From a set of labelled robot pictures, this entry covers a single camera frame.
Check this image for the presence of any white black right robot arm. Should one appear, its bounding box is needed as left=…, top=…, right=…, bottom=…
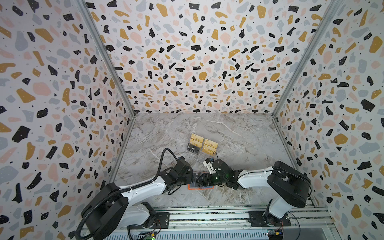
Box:
left=195, top=158, right=312, bottom=221

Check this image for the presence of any aluminium corner post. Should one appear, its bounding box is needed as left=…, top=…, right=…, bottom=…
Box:
left=75, top=0, right=136, bottom=118
left=272, top=0, right=344, bottom=119

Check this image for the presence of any orange card holder wallet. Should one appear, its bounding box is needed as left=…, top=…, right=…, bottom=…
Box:
left=188, top=172, right=214, bottom=190

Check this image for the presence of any circuit board right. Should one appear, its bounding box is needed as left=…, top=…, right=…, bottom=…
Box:
left=267, top=230, right=284, bottom=240

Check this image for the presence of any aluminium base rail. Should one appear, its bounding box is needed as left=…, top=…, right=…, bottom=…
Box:
left=109, top=204, right=341, bottom=240

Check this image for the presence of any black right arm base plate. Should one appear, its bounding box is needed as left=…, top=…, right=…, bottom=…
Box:
left=248, top=211, right=291, bottom=227

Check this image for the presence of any aluminium corner post right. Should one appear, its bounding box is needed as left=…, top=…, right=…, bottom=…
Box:
left=272, top=0, right=344, bottom=119

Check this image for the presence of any clear acrylic card stand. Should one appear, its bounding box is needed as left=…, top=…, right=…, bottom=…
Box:
left=187, top=134, right=219, bottom=164

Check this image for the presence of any green circuit board left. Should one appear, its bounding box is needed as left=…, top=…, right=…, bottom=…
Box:
left=142, top=233, right=157, bottom=240

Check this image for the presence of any aluminium corner post left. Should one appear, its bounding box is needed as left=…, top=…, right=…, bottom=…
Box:
left=75, top=0, right=136, bottom=118

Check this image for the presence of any black card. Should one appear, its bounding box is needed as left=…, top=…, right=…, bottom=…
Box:
left=187, top=144, right=201, bottom=154

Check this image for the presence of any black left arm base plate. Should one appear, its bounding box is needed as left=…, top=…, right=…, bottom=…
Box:
left=130, top=212, right=170, bottom=231

